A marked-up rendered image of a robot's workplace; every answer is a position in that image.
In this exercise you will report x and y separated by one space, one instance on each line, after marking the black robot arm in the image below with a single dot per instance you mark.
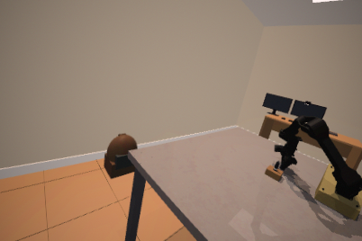
349 182

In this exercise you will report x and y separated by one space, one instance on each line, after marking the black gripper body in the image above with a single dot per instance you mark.
289 153

